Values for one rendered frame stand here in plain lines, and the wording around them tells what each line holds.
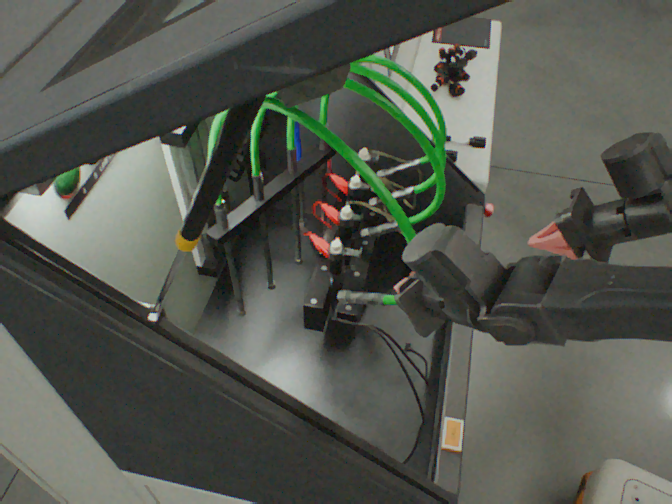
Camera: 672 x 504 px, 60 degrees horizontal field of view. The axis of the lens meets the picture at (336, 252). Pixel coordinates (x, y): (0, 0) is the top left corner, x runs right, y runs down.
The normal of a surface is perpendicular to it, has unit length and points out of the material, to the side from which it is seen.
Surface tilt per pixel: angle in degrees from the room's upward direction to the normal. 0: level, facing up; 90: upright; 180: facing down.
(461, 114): 0
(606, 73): 0
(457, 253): 37
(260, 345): 0
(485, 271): 42
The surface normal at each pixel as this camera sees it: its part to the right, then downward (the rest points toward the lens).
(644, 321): -0.57, 0.68
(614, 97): 0.00, -0.64
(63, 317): -0.22, 0.75
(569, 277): -0.57, -0.70
